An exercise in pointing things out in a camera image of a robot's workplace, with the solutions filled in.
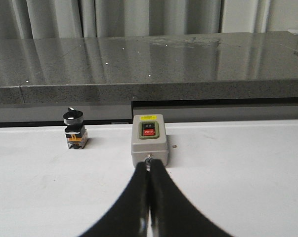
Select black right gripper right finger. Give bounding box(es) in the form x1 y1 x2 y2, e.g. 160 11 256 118
150 159 231 237

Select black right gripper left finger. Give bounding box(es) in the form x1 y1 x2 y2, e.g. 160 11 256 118
82 162 149 237

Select grey granite counter slab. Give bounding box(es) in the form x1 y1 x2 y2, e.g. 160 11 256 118
0 31 298 128

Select grey pleated curtain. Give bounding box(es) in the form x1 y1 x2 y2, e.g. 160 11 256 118
0 0 298 39

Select grey on-off switch box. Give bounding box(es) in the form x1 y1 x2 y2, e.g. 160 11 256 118
131 114 169 166

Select black rotary selector switch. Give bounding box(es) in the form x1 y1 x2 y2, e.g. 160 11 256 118
63 107 88 149

